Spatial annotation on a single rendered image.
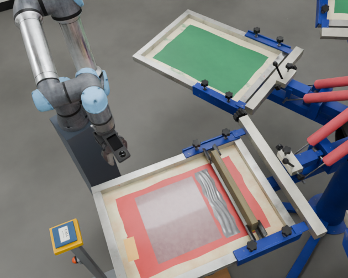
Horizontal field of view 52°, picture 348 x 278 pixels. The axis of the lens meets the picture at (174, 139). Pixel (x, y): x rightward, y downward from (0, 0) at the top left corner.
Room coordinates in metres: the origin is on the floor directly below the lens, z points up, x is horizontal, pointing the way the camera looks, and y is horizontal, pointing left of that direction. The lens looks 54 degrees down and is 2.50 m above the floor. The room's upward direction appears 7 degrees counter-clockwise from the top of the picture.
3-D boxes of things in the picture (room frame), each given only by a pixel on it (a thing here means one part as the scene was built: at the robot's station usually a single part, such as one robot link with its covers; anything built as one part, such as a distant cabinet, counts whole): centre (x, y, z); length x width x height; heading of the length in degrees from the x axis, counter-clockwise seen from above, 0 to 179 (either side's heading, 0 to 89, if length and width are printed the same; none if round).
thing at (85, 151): (1.14, 0.46, 0.60); 0.18 x 0.18 x 1.20; 33
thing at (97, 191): (0.70, -0.03, 0.97); 0.79 x 0.58 x 0.04; 106
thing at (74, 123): (1.14, 0.46, 1.25); 0.15 x 0.15 x 0.10
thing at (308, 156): (0.86, -0.57, 1.02); 0.17 x 0.06 x 0.05; 106
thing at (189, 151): (1.04, -0.18, 0.98); 0.30 x 0.05 x 0.07; 106
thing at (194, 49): (1.62, -0.40, 1.05); 1.08 x 0.61 x 0.23; 46
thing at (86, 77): (0.87, 0.27, 1.66); 0.11 x 0.11 x 0.08; 15
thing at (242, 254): (0.50, -0.33, 0.98); 0.30 x 0.05 x 0.07; 106
